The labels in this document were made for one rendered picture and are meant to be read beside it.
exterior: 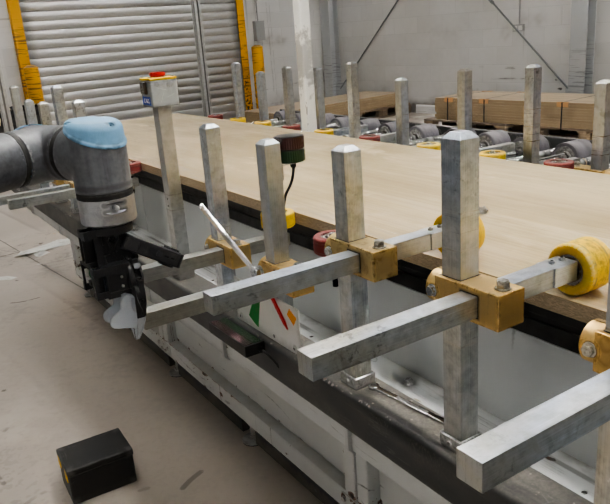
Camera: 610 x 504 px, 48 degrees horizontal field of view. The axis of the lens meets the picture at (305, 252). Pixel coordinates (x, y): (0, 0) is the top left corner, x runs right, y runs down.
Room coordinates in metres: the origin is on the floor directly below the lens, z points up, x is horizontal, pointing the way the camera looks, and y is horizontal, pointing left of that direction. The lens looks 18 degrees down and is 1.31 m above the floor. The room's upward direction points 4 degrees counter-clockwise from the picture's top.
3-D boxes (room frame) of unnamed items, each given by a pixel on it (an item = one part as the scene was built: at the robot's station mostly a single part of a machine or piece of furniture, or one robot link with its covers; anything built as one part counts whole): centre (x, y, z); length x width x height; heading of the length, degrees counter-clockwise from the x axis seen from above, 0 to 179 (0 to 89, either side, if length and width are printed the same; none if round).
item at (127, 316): (1.09, 0.31, 0.86); 0.06 x 0.03 x 0.09; 122
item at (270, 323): (1.32, 0.09, 0.75); 0.26 x 0.01 x 0.10; 32
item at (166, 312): (1.23, 0.11, 0.84); 0.43 x 0.03 x 0.04; 122
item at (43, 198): (2.30, 0.76, 0.83); 0.44 x 0.03 x 0.04; 122
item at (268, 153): (1.31, 0.06, 0.87); 0.04 x 0.04 x 0.48; 32
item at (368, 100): (9.88, -0.44, 0.23); 2.41 x 0.77 x 0.17; 130
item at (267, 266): (1.29, 0.04, 0.85); 0.14 x 0.06 x 0.05; 32
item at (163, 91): (1.74, 0.33, 1.18); 0.07 x 0.07 x 0.08; 32
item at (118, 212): (1.10, 0.31, 1.05); 0.10 x 0.09 x 0.05; 32
